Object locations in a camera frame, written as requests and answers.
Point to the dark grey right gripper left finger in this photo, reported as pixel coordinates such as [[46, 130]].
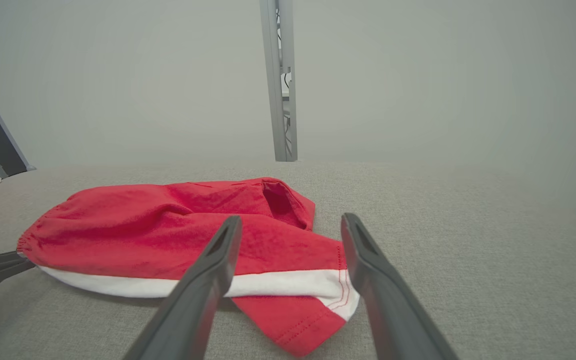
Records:
[[193, 300]]

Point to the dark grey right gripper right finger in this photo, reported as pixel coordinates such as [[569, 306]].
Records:
[[393, 310]]

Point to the red shorts white stripe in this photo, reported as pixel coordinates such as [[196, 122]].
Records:
[[143, 235]]

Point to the grey metal partition post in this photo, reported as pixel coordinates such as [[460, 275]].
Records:
[[288, 100]]

